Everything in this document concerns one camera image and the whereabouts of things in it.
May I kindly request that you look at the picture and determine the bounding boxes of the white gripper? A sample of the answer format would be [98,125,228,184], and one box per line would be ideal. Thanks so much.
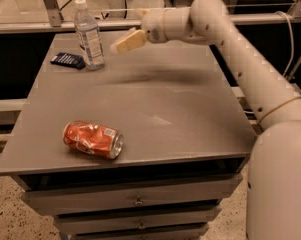
[110,8,166,54]

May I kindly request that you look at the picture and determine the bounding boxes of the clear plastic water bottle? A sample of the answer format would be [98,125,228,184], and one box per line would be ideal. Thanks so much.
[74,0,105,70]

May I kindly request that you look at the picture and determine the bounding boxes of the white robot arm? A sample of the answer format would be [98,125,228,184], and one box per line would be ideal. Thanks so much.
[111,0,301,240]

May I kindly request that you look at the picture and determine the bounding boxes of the blue rxbar blueberry wrapper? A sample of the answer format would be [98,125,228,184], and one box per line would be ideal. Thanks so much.
[50,52,85,70]

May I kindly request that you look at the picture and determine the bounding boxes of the crushed orange soda can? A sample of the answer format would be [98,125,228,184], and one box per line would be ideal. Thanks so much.
[63,121,123,159]

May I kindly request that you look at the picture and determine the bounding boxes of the grey drawer cabinet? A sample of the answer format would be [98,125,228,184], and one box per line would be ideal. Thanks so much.
[0,41,255,240]

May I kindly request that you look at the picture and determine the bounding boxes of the metal railing frame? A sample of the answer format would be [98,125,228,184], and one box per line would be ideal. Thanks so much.
[0,0,301,35]

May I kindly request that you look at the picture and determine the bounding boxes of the white cable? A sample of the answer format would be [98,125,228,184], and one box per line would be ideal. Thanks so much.
[275,10,296,79]

